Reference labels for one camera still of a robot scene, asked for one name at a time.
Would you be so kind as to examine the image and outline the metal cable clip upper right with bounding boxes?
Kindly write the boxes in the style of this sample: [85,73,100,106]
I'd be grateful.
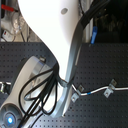
[110,79,117,87]

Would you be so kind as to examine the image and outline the metal cable clip middle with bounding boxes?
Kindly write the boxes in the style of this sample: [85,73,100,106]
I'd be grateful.
[78,85,84,92]

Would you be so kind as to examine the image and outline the metal cable clip left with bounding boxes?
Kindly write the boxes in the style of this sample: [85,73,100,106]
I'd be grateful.
[71,93,78,102]

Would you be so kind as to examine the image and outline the red and white background device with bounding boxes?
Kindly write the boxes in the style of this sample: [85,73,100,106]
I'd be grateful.
[2,30,16,42]

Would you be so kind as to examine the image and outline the black perforated breadboard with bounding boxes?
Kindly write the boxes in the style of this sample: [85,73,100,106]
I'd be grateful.
[0,41,128,128]

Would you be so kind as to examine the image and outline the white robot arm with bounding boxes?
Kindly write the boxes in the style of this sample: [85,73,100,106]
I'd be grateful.
[0,0,84,128]

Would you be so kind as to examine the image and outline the black cable bundle on arm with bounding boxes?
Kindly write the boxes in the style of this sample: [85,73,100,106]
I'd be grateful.
[18,63,61,128]

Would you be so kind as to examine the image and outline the metal cable clip lower right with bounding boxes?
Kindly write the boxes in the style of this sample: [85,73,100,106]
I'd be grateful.
[104,88,111,98]

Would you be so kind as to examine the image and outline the white cable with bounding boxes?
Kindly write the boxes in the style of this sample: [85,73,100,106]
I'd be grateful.
[68,83,128,96]

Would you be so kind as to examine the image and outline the metal cable clip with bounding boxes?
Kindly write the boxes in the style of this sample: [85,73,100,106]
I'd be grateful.
[78,85,84,92]
[71,93,78,102]
[104,88,111,98]
[110,79,117,87]

